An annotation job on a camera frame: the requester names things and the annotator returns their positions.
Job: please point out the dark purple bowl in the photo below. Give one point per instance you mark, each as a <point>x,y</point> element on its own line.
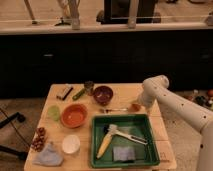
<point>103,95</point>

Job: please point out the dark metal can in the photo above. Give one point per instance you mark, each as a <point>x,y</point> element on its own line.
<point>89,87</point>

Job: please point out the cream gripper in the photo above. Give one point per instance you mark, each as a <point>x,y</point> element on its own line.
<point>145,101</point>

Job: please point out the bunch of red grapes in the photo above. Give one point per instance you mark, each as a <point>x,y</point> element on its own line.
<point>39,141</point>

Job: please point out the green plastic tray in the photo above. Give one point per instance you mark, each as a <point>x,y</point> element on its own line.
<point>134,124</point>

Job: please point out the white dish brush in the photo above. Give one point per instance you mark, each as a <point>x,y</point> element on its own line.
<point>113,129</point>

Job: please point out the white paper cup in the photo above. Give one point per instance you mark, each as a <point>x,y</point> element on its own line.
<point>71,144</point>

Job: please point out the orange apple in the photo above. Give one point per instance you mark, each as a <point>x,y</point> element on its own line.
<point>134,107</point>

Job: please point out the black office chair base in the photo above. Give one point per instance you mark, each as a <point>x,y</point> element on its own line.
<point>11,132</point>

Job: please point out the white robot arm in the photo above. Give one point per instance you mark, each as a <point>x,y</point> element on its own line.
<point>199,118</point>

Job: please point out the orange bowl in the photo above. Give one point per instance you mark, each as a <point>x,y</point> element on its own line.
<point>74,115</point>

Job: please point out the light blue cloth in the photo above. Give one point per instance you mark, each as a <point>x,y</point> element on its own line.
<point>48,157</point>

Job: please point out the green cucumber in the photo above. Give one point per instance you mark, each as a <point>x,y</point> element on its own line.
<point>78,95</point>

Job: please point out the light green cup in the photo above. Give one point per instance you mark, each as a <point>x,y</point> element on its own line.
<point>54,112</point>

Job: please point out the blue sponge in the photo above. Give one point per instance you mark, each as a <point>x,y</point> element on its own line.
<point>123,154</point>

